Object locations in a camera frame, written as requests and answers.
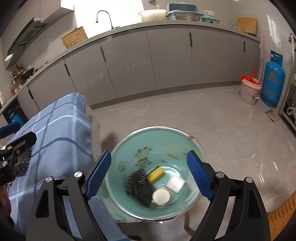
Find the blue dish rack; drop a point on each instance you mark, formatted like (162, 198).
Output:
(188, 12)

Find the black wok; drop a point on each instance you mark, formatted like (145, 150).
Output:
(27, 74)

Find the white round cup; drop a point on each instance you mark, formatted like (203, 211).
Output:
(161, 196)

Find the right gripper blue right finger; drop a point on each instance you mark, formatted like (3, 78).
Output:
(203, 174)

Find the curved sink faucet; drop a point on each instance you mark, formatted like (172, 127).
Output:
(103, 20)

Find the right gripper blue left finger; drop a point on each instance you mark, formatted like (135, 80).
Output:
(96, 172)

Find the wooden cutting board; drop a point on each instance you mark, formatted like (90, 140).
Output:
(75, 37)

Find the black foam net sleeve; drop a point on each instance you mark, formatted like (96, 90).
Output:
(22, 165)

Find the grey kitchen cabinets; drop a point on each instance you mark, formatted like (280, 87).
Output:
(142, 60)

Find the blue checkered tablecloth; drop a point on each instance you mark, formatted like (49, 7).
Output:
(49, 201)

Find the blue gas cylinder on floor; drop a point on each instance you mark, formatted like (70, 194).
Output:
(273, 80)

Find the blue gas cylinder under counter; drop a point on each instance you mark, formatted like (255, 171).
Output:
(14, 117)

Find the black net in basin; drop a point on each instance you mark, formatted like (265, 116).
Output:
(138, 187)

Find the black range hood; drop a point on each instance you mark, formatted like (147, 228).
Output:
(28, 34)

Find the white sponge with black stripe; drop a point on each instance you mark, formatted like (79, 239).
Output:
(175, 184)

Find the condiment bottles on rack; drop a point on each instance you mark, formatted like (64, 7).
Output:
(16, 82)

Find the pink bucket with red bag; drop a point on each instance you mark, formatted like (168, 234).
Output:
(250, 89)

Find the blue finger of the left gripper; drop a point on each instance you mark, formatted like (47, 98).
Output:
(9, 129)

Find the yellow sponge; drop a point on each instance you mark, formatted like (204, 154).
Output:
(155, 175)

